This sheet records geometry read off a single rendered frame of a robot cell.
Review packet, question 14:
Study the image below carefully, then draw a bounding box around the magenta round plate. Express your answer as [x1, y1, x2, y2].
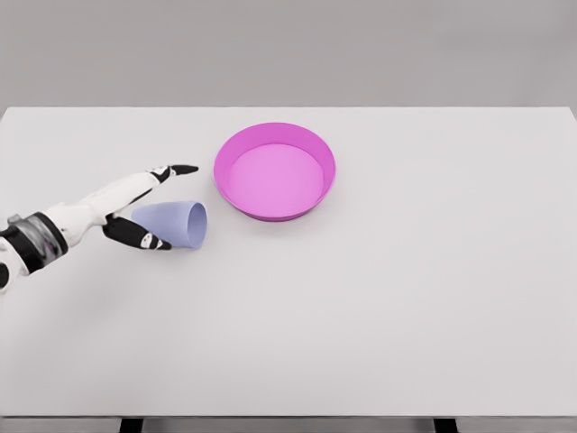
[213, 122, 337, 223]

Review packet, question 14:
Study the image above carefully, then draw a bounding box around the lavender plastic cup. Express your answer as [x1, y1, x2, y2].
[131, 200, 209, 250]

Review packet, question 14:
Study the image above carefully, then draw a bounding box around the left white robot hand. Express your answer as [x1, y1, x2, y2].
[75, 164, 200, 253]

